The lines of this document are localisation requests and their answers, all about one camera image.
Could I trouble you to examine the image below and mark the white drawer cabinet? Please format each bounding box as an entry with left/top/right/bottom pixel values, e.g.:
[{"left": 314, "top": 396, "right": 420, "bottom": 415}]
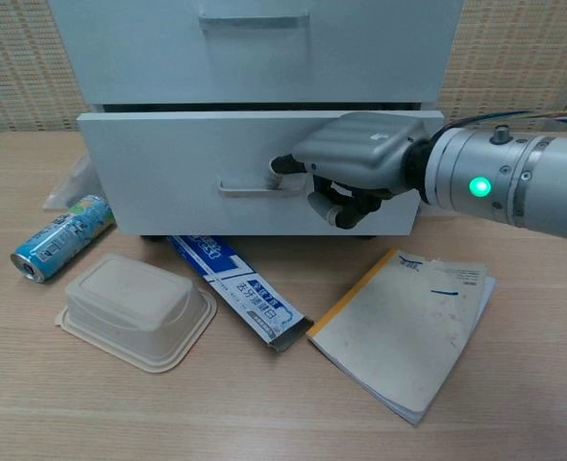
[{"left": 86, "top": 101, "right": 441, "bottom": 242}]

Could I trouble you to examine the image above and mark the light blue drink can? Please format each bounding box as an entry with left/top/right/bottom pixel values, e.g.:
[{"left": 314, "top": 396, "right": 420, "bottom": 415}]
[{"left": 10, "top": 194, "right": 117, "bottom": 284}]

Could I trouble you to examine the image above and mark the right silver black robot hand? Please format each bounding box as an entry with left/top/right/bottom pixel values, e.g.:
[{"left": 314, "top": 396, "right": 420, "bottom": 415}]
[{"left": 268, "top": 111, "right": 429, "bottom": 231}]

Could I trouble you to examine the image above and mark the beige pulp food container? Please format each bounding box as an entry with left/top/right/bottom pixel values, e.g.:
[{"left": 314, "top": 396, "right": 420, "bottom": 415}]
[{"left": 55, "top": 253, "right": 219, "bottom": 376}]

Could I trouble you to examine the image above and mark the white lowest drawer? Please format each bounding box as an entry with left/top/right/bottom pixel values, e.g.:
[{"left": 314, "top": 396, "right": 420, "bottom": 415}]
[{"left": 77, "top": 109, "right": 445, "bottom": 238}]

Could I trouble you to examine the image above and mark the white drawer with silver handle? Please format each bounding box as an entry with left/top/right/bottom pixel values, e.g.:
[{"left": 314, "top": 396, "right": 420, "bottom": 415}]
[{"left": 46, "top": 0, "right": 465, "bottom": 107}]

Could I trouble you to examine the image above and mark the clear plastic bag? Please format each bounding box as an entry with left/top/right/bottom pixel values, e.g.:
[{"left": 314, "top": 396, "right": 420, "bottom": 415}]
[{"left": 41, "top": 153, "right": 103, "bottom": 213}]

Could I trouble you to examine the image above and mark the cream notebook with yellow spine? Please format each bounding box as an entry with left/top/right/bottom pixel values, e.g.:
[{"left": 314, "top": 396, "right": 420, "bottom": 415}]
[{"left": 306, "top": 248, "right": 498, "bottom": 426}]

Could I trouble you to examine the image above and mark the blue white toothpaste box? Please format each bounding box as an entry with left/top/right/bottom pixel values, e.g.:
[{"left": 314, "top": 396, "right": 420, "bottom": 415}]
[{"left": 167, "top": 234, "right": 315, "bottom": 354}]

